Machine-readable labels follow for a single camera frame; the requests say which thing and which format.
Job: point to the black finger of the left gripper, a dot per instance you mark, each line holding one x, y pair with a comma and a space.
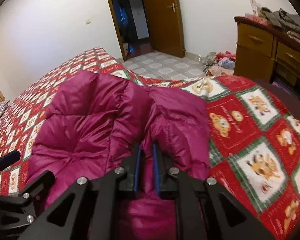
9, 159

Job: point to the clothes pile on floor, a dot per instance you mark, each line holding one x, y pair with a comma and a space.
218, 63

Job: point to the grey clothes pile on dresser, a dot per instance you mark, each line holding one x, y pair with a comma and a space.
283, 21

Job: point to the pink box on dresser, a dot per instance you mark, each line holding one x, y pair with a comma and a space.
257, 19

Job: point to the magenta quilted down jacket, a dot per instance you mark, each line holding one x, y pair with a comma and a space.
95, 120

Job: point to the brown wooden dresser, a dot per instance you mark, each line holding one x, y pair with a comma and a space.
268, 54

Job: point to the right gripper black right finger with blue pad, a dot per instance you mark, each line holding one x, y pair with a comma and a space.
204, 209

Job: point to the brown wooden door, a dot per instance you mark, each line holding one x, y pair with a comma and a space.
165, 27

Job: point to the red patchwork bear bedspread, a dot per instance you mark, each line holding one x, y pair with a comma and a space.
254, 141

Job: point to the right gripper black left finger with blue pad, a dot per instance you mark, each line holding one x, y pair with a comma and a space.
89, 209

